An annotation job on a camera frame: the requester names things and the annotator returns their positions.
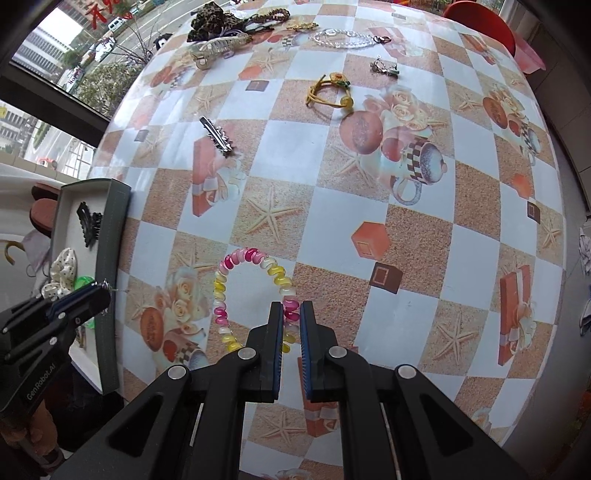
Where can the checkered printed tablecloth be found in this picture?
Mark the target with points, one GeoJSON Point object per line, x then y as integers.
{"type": "Point", "coordinates": [415, 230]}

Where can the clear claw clip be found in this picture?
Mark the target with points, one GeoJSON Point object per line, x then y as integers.
{"type": "Point", "coordinates": [217, 48]}

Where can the black claw clip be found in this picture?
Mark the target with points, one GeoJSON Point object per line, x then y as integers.
{"type": "Point", "coordinates": [87, 226]}

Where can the green bangle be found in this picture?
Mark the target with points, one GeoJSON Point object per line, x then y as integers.
{"type": "Point", "coordinates": [83, 282]}

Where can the white plastic bag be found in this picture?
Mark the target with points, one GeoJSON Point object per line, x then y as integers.
{"type": "Point", "coordinates": [37, 254]}

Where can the pink plastic basin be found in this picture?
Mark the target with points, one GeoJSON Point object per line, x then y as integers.
{"type": "Point", "coordinates": [528, 55]}

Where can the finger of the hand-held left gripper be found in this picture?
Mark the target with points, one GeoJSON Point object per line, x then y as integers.
{"type": "Point", "coordinates": [78, 314]}
{"type": "Point", "coordinates": [74, 295]}

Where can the red plastic chair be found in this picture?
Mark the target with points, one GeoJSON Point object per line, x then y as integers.
{"type": "Point", "coordinates": [480, 23]}

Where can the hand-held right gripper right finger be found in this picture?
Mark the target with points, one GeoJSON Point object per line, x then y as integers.
{"type": "Point", "coordinates": [304, 355]}

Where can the brown round stool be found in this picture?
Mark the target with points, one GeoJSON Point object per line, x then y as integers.
{"type": "Point", "coordinates": [44, 205]}

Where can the leopard print scrunchie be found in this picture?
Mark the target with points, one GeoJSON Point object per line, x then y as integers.
{"type": "Point", "coordinates": [210, 18]}

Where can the silver earring pair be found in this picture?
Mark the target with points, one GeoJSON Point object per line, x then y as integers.
{"type": "Point", "coordinates": [383, 67]}

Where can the silver alligator hair clip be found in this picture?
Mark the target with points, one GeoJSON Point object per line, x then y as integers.
{"type": "Point", "coordinates": [217, 134]}

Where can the white polka dot scrunchie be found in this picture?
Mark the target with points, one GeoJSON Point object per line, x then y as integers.
{"type": "Point", "coordinates": [60, 272]}

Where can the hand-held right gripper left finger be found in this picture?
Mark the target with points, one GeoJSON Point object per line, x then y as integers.
{"type": "Point", "coordinates": [278, 350]}

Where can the red window lettering sticker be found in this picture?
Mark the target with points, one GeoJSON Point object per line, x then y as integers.
{"type": "Point", "coordinates": [101, 9]}

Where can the person's left hand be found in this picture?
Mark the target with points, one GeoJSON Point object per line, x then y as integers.
{"type": "Point", "coordinates": [41, 434]}

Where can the gold hair clip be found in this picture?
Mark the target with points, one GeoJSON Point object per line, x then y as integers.
{"type": "Point", "coordinates": [302, 26]}

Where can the white black patterned cloth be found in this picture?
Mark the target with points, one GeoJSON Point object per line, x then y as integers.
{"type": "Point", "coordinates": [585, 254]}

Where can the grey jewelry box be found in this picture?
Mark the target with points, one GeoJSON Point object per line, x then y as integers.
{"type": "Point", "coordinates": [115, 230]}

